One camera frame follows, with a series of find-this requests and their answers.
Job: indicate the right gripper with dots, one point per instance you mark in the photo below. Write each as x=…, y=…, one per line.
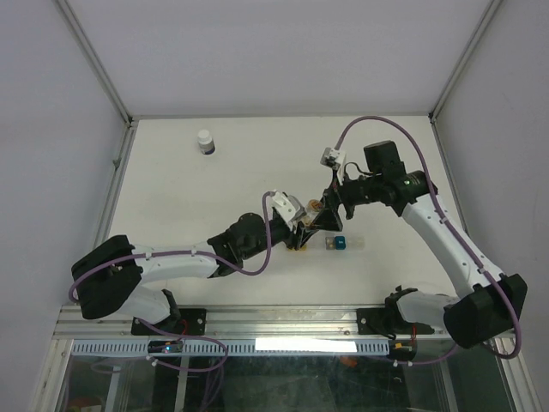
x=328, y=218

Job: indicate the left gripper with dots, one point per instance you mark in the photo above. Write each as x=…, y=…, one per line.
x=297, y=239

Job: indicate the weekly pill organizer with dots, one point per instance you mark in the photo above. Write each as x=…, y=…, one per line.
x=329, y=242

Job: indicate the clear bottle gold cap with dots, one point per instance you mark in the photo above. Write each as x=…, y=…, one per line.
x=308, y=218

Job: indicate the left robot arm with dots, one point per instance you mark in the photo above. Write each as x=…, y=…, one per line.
x=114, y=276

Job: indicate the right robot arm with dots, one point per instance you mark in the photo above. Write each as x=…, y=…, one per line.
x=486, y=302

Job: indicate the white cap pill bottle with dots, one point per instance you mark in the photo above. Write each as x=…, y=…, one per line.
x=206, y=142

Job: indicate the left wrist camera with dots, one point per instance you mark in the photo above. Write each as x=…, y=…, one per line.
x=288, y=207

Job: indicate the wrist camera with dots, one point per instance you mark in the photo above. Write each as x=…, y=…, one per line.
x=288, y=207
x=335, y=159

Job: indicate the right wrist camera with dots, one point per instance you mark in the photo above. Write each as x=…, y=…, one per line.
x=335, y=159

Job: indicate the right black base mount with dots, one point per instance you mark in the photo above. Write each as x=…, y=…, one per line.
x=381, y=321

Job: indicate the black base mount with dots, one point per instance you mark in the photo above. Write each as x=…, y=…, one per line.
x=190, y=321
x=381, y=321

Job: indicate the aluminium mounting rail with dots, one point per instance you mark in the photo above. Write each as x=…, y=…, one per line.
x=227, y=323

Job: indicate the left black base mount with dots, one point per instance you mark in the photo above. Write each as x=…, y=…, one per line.
x=190, y=321

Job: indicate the left aluminium frame post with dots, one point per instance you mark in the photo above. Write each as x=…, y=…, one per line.
x=87, y=49

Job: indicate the aluminium frame post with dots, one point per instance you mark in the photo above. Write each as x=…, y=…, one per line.
x=87, y=49
x=480, y=29

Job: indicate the slotted cable duct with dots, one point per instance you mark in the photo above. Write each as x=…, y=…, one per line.
x=246, y=347

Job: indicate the right aluminium frame post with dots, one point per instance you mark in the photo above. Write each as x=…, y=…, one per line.
x=480, y=29

